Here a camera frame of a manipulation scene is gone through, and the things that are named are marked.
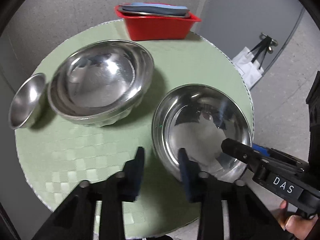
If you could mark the blue square plate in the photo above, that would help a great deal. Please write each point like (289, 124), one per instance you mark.
(155, 8)

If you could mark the small steel bowl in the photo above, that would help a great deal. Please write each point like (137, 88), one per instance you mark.
(28, 103)

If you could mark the red plastic tub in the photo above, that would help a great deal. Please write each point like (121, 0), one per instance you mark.
(152, 27)

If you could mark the large steel bowl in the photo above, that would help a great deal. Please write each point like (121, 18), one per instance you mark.
(101, 83)

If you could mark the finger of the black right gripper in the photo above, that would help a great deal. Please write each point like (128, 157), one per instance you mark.
(243, 153)
(261, 149)

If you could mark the green checkered table mat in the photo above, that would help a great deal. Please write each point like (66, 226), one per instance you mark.
(55, 154)

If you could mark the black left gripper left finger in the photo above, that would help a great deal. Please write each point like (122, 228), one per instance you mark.
(132, 181)

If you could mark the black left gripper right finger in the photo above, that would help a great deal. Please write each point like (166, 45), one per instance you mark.
(189, 171)

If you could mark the white tote bag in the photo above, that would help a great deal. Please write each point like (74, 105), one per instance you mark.
(250, 72)

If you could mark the person's right hand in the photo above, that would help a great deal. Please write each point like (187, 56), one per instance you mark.
(295, 224)

